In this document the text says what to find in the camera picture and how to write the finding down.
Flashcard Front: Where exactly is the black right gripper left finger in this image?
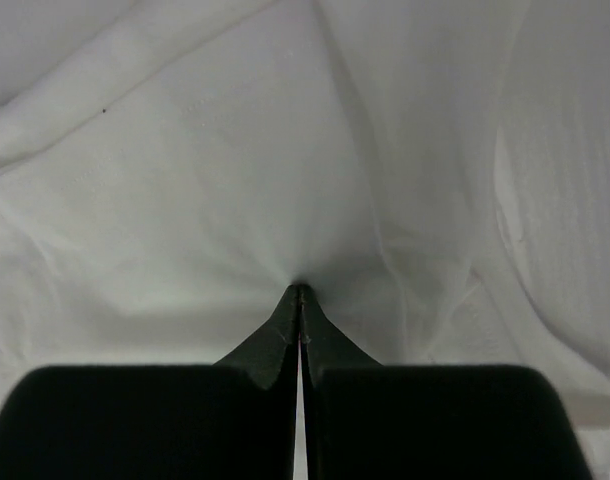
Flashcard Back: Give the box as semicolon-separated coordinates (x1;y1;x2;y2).
0;286;299;479

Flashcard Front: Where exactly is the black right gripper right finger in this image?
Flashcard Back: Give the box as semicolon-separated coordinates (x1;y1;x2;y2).
298;285;591;479

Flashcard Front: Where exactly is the white t shirt robot print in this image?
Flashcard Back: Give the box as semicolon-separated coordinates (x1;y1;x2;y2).
0;1;610;469

